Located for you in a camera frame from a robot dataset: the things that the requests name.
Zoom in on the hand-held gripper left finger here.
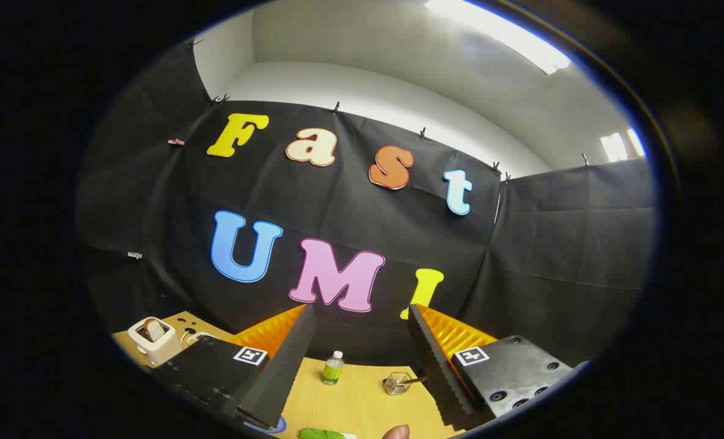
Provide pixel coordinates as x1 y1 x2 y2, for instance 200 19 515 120
148 303 317 430

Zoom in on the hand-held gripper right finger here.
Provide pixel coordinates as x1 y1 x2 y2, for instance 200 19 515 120
407 303 591 430

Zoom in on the green label plastic bottle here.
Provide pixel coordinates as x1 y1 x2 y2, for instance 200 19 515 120
322 351 345 386

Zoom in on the white divided tray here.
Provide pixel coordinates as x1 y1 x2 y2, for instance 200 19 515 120
182 331 223 347

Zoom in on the white toaster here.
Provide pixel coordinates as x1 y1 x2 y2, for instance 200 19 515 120
127 317 184 366

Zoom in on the black backdrop cloth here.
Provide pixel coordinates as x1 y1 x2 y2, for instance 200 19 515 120
75 40 658 366

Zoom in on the row of black clips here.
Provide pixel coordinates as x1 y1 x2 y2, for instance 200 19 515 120
186 38 591 184

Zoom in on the ceiling light panel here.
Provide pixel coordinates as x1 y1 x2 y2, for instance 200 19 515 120
600 128 646 162

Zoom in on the metal wire basket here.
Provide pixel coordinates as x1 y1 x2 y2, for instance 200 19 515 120
383 371 414 396

